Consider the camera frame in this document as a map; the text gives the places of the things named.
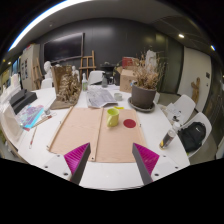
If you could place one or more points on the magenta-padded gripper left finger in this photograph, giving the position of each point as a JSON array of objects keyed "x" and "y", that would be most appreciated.
[{"x": 76, "y": 158}]

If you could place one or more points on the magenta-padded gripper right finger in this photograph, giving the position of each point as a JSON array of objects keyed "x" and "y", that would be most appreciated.
[{"x": 146, "y": 158}]

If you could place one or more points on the clear white-capped drink bottle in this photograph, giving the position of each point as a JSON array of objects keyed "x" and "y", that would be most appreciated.
[{"x": 168, "y": 136}]

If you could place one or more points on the light plywood board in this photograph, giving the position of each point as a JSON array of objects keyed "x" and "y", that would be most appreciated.
[
  {"x": 76, "y": 130},
  {"x": 116, "y": 143}
]

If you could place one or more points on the flat round red coaster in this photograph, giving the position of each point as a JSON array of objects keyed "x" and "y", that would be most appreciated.
[{"x": 129, "y": 123}]

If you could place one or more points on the red pencil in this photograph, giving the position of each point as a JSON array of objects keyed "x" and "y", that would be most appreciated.
[{"x": 33, "y": 137}]

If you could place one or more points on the grey plant pot saucer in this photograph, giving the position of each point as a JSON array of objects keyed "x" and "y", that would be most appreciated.
[{"x": 141, "y": 110}]

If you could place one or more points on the black backpack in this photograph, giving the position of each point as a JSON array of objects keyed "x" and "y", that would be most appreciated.
[{"x": 192, "y": 136}]

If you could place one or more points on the yellow-green mug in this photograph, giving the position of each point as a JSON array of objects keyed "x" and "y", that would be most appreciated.
[{"x": 112, "y": 118}]

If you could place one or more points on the loose white papers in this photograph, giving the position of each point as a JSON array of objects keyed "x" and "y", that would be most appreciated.
[{"x": 173, "y": 110}]

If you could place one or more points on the yellow sticky note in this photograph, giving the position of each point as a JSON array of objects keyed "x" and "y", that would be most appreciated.
[{"x": 118, "y": 108}]

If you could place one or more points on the dried plant in grey pot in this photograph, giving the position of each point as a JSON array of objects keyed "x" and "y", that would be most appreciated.
[{"x": 143, "y": 96}]

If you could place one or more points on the colourful booklet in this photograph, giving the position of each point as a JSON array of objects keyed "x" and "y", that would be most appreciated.
[{"x": 30, "y": 116}]

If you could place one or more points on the folded newspaper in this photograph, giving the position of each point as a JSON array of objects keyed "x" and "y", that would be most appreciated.
[{"x": 100, "y": 97}]

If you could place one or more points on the small grey bowl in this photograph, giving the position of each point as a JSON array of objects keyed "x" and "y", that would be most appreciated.
[{"x": 118, "y": 96}]

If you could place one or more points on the white chair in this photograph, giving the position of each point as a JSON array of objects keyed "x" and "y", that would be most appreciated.
[
  {"x": 96, "y": 77},
  {"x": 186, "y": 103},
  {"x": 203, "y": 118}
]

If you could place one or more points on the brown carved sculpture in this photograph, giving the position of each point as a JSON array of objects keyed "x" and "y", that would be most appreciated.
[{"x": 66, "y": 86}]

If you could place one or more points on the black flat box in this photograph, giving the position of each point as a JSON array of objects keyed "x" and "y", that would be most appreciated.
[{"x": 25, "y": 101}]

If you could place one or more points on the small white plaster statue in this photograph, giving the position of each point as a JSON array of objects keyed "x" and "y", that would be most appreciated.
[{"x": 75, "y": 72}]

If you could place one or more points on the wooden easel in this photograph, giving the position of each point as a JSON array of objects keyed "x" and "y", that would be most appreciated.
[{"x": 87, "y": 67}]

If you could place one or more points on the black appliance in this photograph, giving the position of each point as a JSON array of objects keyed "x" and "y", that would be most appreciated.
[{"x": 108, "y": 71}]

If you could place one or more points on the white plaster bust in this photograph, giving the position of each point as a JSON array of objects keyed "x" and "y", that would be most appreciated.
[{"x": 48, "y": 69}]

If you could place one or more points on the red box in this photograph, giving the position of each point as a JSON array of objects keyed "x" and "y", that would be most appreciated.
[{"x": 128, "y": 62}]

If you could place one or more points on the tall white plaster statue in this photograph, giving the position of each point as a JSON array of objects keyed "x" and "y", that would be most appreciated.
[{"x": 150, "y": 58}]

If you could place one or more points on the white cabinet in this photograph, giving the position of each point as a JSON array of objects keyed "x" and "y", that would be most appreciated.
[{"x": 29, "y": 65}]

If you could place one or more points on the round ceiling spotlight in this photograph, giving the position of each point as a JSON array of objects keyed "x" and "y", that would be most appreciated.
[
  {"x": 181, "y": 35},
  {"x": 212, "y": 47}
]

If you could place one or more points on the wooden wall figure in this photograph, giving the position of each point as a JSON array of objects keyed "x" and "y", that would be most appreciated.
[{"x": 195, "y": 90}]

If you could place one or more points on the black wall screen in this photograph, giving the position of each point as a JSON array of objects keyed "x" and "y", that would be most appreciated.
[{"x": 63, "y": 48}]

